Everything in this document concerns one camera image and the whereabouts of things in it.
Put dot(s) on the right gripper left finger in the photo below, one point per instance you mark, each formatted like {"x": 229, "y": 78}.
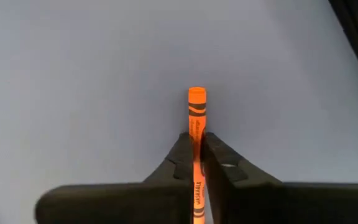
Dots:
{"x": 120, "y": 205}

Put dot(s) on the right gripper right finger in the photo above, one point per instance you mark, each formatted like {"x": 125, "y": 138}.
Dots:
{"x": 291, "y": 205}

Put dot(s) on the orange crayon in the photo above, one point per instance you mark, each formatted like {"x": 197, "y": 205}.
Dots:
{"x": 197, "y": 105}

